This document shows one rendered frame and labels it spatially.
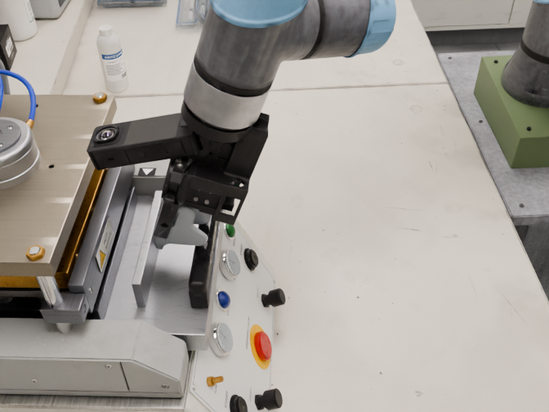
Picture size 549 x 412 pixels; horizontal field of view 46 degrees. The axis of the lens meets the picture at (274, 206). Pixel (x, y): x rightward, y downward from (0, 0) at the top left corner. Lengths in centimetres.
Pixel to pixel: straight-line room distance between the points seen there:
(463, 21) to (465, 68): 158
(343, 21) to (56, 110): 37
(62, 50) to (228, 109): 105
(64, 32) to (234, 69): 114
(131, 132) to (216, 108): 11
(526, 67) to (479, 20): 186
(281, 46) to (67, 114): 32
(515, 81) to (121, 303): 88
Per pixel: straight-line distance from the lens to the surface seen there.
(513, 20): 322
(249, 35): 54
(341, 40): 61
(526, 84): 132
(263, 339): 90
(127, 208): 82
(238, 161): 64
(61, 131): 76
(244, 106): 58
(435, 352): 97
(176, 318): 72
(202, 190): 65
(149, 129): 65
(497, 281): 108
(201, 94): 58
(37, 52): 161
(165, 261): 78
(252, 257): 94
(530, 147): 128
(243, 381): 84
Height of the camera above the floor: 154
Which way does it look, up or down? 43 degrees down
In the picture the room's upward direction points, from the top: 1 degrees counter-clockwise
